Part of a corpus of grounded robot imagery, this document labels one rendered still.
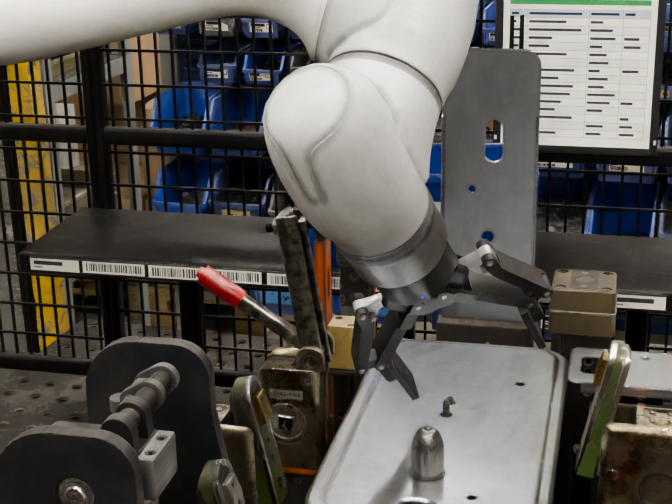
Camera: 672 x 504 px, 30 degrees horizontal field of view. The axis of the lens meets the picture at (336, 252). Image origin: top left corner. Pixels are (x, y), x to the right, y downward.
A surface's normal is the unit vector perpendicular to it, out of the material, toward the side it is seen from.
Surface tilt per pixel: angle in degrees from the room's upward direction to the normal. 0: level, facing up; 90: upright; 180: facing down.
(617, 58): 90
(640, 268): 0
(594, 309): 89
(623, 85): 90
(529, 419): 0
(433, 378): 0
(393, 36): 52
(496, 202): 90
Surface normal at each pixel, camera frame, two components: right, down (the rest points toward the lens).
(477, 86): -0.22, 0.32
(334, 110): -0.11, -0.32
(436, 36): 0.55, -0.13
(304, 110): -0.35, -0.38
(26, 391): -0.02, -0.95
